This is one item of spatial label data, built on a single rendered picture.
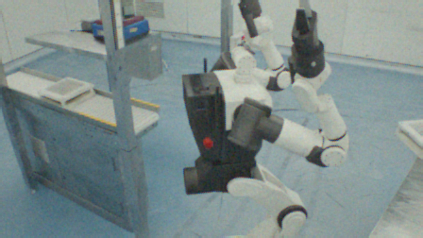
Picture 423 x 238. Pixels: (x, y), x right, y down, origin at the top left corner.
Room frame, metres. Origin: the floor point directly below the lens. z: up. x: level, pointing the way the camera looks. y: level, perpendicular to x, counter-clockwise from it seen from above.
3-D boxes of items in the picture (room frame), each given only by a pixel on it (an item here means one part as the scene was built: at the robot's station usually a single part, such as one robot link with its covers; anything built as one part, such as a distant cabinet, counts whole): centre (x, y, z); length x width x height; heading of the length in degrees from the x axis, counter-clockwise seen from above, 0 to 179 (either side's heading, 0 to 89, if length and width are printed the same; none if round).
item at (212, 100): (1.24, -0.05, 1.09); 0.34 x 0.30 x 0.36; 9
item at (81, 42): (1.82, 0.61, 1.22); 0.62 x 0.38 x 0.04; 59
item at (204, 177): (1.23, -0.02, 0.82); 0.28 x 0.13 x 0.18; 99
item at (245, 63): (1.24, -0.11, 1.29); 0.10 x 0.07 x 0.09; 9
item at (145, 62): (1.83, 0.37, 1.11); 0.22 x 0.11 x 0.20; 59
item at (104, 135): (2.03, 0.93, 0.75); 1.30 x 0.29 x 0.10; 59
